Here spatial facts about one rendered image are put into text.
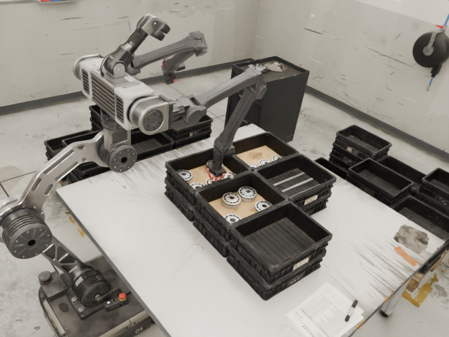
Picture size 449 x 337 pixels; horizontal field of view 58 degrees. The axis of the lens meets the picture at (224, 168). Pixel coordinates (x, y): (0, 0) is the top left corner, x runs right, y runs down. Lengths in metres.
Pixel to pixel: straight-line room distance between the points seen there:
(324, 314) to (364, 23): 4.00
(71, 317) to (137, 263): 0.58
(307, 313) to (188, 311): 0.53
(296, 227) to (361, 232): 0.47
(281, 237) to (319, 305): 0.36
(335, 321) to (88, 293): 1.25
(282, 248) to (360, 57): 3.76
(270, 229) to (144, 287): 0.68
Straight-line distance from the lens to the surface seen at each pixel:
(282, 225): 2.11
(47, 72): 4.83
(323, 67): 5.72
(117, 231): 2.17
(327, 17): 5.63
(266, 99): 3.65
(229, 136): 2.03
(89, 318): 2.41
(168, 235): 2.14
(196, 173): 2.36
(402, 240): 2.52
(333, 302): 2.03
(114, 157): 1.87
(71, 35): 4.81
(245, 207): 2.16
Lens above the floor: 2.20
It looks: 34 degrees down
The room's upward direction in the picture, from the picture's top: 8 degrees clockwise
